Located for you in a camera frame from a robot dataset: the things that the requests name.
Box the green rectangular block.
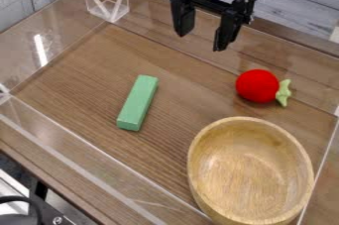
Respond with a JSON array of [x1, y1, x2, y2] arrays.
[[117, 75, 159, 131]]

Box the light wooden bowl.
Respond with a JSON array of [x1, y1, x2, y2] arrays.
[[187, 116, 314, 225]]

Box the red plush tomato toy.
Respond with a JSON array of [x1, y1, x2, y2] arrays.
[[237, 69, 292, 107]]

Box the clear acrylic tray walls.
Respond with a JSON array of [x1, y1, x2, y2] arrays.
[[0, 0, 339, 225]]

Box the clear acrylic corner bracket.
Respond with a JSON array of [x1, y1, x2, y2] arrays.
[[85, 0, 130, 24]]

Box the black table leg bracket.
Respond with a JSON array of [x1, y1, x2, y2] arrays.
[[30, 179, 77, 225]]

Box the black cable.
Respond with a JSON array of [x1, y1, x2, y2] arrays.
[[0, 195, 45, 225]]

